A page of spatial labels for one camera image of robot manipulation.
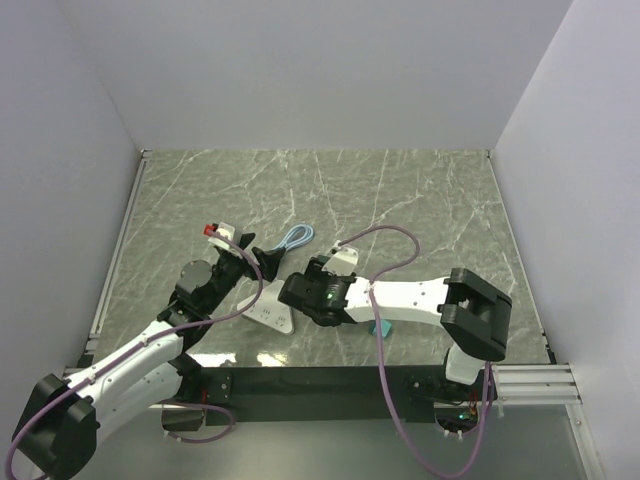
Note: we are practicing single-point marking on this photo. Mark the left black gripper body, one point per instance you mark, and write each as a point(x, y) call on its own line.
point(228, 270)

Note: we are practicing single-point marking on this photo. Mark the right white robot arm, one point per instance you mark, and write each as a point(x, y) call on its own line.
point(474, 313)

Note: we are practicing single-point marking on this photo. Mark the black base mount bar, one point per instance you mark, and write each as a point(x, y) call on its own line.
point(271, 394)

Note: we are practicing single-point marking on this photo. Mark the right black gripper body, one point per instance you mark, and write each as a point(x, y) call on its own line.
point(315, 274)

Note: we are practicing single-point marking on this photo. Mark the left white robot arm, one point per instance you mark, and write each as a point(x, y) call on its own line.
point(63, 420)

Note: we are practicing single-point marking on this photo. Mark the teal cube adapter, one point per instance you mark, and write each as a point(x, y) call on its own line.
point(382, 329)

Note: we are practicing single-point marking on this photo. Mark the white triangular power strip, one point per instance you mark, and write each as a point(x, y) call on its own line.
point(268, 310)

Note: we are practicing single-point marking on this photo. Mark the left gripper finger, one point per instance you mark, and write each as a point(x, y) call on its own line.
point(269, 261)
point(238, 248)

